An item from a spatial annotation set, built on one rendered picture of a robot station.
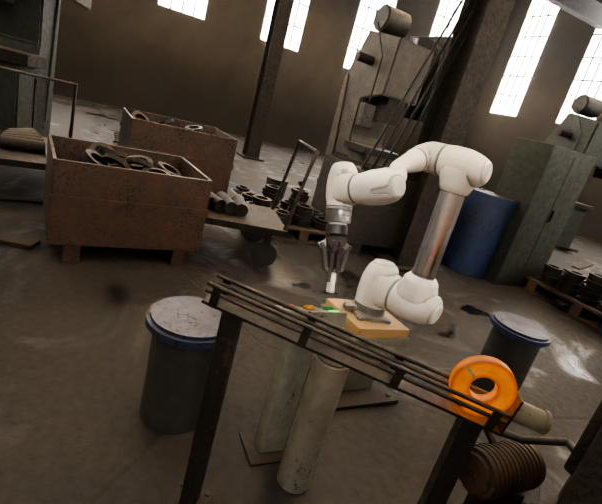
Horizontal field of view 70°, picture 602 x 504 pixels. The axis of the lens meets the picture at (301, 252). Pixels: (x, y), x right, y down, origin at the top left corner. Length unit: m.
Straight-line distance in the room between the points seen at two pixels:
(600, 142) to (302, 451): 8.40
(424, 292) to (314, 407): 0.73
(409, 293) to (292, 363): 0.64
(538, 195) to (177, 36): 9.76
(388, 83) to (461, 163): 4.67
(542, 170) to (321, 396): 3.89
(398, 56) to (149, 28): 7.44
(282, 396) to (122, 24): 11.36
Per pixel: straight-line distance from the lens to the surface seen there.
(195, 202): 2.95
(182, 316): 1.61
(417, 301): 1.89
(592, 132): 9.18
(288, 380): 1.57
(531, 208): 4.96
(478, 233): 4.89
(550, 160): 4.92
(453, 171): 1.82
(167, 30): 12.45
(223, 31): 12.70
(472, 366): 1.15
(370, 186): 1.36
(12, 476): 1.68
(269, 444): 1.75
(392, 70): 6.43
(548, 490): 2.31
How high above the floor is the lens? 1.22
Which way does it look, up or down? 18 degrees down
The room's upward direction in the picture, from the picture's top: 15 degrees clockwise
